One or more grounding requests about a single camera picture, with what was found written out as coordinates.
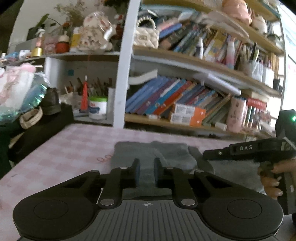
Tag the grey knit sweater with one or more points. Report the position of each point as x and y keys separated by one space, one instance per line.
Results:
x=182 y=156

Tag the pink plush in plastic bag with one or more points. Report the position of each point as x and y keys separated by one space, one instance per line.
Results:
x=22 y=89

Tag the pink checkered cartoon table mat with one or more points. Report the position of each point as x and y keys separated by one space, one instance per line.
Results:
x=74 y=150

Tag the row of blue books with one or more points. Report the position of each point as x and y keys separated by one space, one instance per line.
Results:
x=148 y=90

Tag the orange white box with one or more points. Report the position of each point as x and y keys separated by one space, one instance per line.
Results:
x=194 y=121
x=188 y=110

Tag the white tub green lid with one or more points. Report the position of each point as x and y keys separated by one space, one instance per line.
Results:
x=97 y=107

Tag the upper orange white box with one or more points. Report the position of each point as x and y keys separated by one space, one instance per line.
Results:
x=188 y=110

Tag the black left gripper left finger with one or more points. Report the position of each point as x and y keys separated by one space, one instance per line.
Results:
x=115 y=182

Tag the white quilted handbag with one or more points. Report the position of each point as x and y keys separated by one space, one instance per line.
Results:
x=146 y=37

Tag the lower orange white box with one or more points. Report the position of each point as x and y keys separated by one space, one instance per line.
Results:
x=194 y=121

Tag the black bag with beige strap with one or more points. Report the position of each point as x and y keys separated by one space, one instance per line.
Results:
x=17 y=142

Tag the red cone bottle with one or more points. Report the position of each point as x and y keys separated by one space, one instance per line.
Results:
x=84 y=100

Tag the pink patterned tumbler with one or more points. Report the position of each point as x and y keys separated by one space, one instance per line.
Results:
x=236 y=114

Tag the white wooden bookshelf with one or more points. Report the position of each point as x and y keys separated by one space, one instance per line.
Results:
x=191 y=66

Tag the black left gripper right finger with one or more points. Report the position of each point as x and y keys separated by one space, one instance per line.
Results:
x=177 y=181

